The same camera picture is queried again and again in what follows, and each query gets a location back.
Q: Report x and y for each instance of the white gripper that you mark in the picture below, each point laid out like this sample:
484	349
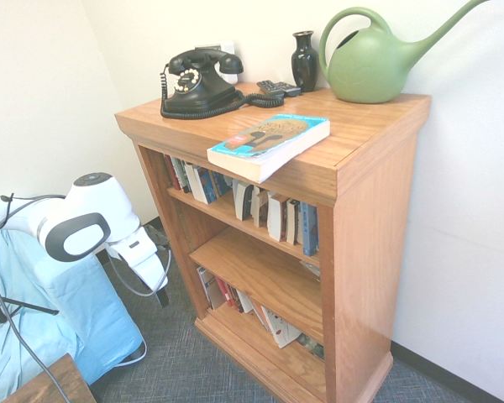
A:
140	256

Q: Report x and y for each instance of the teal orange paperback book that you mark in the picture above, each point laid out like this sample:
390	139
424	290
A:
269	138

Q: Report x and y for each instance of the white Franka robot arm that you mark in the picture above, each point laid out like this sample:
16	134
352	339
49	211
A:
88	197

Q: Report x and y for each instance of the red black spine book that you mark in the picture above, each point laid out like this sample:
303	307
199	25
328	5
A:
235	299

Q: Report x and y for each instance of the plain white book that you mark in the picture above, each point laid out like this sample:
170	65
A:
245	302

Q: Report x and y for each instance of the light blue cloth cover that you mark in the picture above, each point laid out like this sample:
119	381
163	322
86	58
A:
80	319

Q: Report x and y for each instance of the orange cover leaning book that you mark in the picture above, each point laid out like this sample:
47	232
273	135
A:
258	312

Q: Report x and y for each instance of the white page edge book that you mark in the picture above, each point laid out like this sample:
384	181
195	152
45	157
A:
192	182

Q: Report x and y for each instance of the white red patterned book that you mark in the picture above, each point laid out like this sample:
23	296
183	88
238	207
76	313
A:
281	329

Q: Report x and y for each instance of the grey page edge book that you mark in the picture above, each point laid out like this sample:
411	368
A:
238	199

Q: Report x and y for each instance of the dark spine paperback book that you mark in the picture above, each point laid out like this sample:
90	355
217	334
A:
180	172

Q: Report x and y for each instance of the dark red spine book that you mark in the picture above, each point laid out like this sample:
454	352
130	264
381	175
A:
171	171

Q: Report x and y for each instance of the blue cover paperback book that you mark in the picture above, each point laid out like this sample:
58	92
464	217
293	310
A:
220	184

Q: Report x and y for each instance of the black tripod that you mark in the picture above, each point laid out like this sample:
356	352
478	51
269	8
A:
33	308

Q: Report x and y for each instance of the dark wooden table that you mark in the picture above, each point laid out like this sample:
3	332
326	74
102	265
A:
63	382

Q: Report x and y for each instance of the black white cover book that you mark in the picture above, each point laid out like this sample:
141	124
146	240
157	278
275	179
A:
292	222

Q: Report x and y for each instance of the loose printed cards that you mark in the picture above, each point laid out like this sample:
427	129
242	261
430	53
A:
311	268

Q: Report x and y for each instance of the dark green flat book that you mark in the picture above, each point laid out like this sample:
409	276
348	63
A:
313	345

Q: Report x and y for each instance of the bright blue book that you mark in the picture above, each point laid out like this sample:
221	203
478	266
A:
310	228

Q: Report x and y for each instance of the black rotary telephone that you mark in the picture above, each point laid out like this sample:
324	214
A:
260	100
201	90

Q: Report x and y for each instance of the wooden bookshelf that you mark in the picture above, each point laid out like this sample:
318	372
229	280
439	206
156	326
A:
374	210

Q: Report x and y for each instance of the black glossy vase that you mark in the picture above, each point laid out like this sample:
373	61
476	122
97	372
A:
304	63

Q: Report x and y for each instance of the green plastic watering can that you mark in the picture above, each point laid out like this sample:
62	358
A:
365	71

